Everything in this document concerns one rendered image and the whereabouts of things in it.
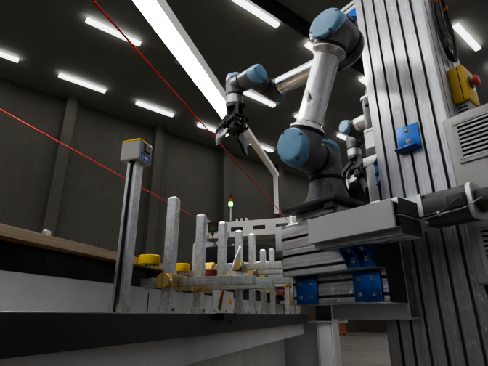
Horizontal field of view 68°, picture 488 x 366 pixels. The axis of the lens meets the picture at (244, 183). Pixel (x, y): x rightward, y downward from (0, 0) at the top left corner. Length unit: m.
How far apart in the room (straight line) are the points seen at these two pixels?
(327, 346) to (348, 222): 3.08
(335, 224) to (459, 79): 0.67
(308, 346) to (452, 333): 3.05
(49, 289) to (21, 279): 0.10
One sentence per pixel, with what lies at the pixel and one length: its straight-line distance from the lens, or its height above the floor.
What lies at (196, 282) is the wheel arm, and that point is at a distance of 1.32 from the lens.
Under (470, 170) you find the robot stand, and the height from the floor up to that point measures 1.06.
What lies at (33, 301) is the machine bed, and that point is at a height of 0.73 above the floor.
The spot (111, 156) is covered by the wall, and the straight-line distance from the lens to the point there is 11.82.
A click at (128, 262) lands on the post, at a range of 1.12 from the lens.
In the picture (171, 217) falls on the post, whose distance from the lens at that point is 1.37.
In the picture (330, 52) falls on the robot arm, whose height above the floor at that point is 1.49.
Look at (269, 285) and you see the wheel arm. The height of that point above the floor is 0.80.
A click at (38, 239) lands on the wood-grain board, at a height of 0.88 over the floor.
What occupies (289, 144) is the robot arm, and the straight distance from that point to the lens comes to 1.17.
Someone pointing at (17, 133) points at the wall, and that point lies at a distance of 11.40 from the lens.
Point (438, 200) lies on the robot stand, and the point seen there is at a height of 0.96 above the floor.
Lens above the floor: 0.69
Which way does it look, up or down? 20 degrees up
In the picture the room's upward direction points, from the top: straight up
